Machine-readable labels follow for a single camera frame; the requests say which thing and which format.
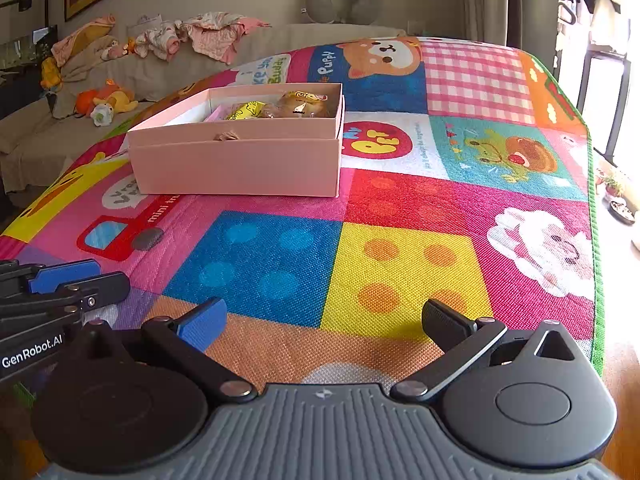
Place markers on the pink yellow folded blanket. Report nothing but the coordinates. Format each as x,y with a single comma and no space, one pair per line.
84,48

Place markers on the biscuit sticks tray with dip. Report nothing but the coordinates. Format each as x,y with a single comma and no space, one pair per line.
219,113

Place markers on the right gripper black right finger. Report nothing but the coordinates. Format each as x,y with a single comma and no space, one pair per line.
463,343

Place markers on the beige sofa cover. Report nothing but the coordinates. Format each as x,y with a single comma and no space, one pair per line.
42,139

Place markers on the pink baby clothes pile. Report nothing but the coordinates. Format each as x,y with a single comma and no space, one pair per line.
215,35

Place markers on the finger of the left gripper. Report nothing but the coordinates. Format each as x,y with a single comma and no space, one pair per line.
21,312
36,278

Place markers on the orange yellow plush toy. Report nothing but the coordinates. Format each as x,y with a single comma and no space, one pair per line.
103,104

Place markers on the dark plant dish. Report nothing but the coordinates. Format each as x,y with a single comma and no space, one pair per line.
620,211

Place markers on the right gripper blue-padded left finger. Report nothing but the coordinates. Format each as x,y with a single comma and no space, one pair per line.
179,344

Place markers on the beige curtain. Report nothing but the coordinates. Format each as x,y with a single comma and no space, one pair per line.
485,0

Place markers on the yellow cheese snack bar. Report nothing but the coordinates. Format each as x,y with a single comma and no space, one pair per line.
246,110

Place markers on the round yellow bun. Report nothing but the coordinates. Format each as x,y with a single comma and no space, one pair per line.
302,104

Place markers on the colourful cartoon play mat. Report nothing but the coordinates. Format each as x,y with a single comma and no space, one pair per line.
466,177

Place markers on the pink cardboard box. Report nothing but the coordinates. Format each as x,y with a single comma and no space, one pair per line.
176,152

